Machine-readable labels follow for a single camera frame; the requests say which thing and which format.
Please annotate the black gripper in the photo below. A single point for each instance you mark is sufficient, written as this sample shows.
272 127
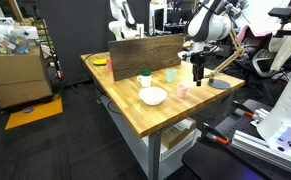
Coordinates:
198 65

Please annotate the pink plastic cup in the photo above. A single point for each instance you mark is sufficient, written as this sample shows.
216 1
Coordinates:
182 90

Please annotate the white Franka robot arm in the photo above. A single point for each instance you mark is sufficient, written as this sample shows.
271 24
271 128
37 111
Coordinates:
208 26

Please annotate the teal translucent cup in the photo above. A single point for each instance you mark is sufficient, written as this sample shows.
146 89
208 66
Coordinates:
171 76

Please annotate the white bowl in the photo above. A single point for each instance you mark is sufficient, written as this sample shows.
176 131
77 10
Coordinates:
152 96

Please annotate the red plastic cup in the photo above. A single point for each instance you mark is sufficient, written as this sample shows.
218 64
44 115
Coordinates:
109 65

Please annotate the wooden desk lamp grey base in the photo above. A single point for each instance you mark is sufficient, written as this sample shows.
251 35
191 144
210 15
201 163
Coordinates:
219 84

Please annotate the white mug with green lid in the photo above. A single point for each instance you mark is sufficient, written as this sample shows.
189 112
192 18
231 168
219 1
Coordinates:
145 80

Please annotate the brown cardboard box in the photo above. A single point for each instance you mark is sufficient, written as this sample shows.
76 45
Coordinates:
176 135

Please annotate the dark wooden board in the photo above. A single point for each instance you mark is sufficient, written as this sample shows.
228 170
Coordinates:
145 56

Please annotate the grey mesh office chair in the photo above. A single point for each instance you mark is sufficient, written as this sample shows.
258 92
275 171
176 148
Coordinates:
263 61

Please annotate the pink office chair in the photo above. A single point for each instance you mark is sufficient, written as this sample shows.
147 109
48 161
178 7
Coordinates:
251 35

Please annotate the short aluminium extrusion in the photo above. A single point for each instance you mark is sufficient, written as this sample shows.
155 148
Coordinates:
261 115

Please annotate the white flat box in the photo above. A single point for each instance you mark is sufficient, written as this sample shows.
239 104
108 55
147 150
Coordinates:
181 150

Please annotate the black computer monitor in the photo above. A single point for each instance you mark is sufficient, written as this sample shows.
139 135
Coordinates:
159 20

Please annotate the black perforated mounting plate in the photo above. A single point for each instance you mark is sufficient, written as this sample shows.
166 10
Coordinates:
211 163

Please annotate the white draped cloth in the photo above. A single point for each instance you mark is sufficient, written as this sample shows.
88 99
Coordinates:
285 50

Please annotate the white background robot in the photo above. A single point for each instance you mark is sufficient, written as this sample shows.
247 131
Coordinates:
123 26

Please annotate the yellow green plate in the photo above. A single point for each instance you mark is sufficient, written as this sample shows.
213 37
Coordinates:
99 62

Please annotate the black room divider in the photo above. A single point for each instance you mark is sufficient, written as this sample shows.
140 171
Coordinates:
75 33

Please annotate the cluttered storage shelf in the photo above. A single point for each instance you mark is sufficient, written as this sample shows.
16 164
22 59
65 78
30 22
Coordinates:
50 50

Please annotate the orange floor mat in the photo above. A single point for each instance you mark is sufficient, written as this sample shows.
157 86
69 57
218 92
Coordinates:
35 115

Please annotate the purple disc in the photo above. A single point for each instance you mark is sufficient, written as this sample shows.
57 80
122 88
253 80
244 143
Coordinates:
28 110

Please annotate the large cardboard box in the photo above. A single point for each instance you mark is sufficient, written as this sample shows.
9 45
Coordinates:
15 80

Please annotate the plastic bag of toys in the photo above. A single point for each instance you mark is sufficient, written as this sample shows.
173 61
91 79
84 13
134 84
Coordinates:
5 40

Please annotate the long aluminium rail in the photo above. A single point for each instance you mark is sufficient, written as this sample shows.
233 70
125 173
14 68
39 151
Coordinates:
255 145

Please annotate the grey metal table frame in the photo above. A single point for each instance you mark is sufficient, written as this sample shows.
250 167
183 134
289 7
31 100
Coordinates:
154 156

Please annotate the black camera on stand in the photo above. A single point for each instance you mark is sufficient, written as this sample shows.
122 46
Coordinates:
282 12

